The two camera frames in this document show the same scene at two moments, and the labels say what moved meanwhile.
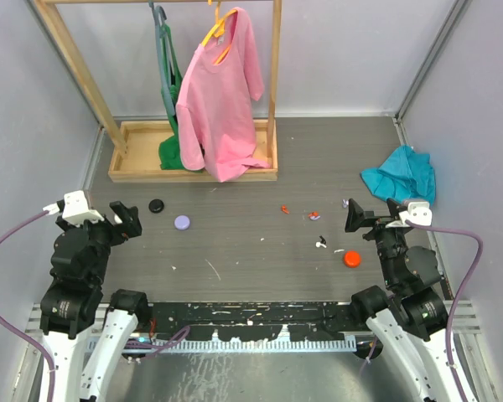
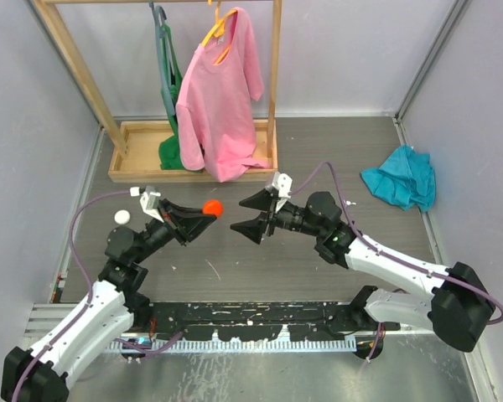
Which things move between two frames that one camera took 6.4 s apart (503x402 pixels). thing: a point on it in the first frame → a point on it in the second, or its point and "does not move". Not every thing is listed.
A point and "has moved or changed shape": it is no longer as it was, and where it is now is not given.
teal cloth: (406, 176) does not move
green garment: (169, 153) does not move
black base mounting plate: (254, 321) does not move
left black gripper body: (106, 234) → (165, 216)
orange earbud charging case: (352, 259) has moved or changed shape
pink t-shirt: (216, 101) does not move
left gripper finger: (129, 217) → (181, 211)
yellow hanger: (218, 30) does not move
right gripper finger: (357, 218) → (261, 199)
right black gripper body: (387, 238) → (274, 217)
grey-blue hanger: (163, 73) does not move
